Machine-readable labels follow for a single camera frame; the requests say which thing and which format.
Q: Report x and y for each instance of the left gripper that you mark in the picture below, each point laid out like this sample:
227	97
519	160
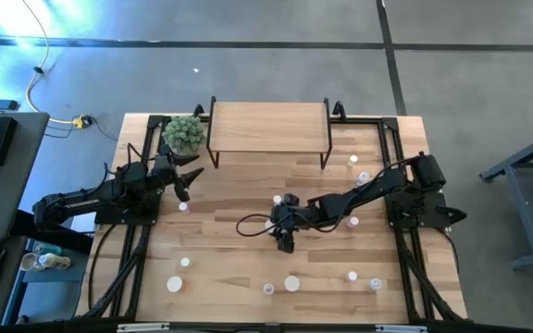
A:
162	175

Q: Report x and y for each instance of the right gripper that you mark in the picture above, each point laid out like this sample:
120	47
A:
294	217

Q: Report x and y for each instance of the yellow-green pill bottle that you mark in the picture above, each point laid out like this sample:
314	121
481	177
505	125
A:
352	160
185	262
277	199

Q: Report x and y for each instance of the pink pill bottle white cap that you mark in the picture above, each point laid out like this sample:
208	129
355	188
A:
183	207
352	222
351	276

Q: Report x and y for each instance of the clear pill bottle white cap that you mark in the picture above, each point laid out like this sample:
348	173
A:
363	177

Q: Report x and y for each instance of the clear bottle with blue capsules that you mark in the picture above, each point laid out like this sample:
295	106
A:
375	283

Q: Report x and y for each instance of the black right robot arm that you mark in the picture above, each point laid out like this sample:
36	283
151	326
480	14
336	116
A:
368	187

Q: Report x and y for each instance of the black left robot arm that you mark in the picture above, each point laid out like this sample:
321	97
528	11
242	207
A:
77	201

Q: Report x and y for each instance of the potted green plant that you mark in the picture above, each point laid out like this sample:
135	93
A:
184	134

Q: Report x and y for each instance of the white plastic bottle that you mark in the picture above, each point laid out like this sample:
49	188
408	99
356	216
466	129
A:
56	262

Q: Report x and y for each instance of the teal container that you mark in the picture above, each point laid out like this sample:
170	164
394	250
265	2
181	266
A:
46	249

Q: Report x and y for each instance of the dark grey desk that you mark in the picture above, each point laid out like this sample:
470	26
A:
7	194

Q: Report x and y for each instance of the white mug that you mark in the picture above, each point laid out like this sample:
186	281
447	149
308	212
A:
28	261

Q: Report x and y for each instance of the blue-grey metal cart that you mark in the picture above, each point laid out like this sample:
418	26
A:
523	222

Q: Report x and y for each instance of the wooden shelf black metal frame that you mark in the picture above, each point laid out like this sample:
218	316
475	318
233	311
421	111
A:
268	127

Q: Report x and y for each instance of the silver aluminium bracket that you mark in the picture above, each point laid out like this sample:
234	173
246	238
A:
400	329
141	328

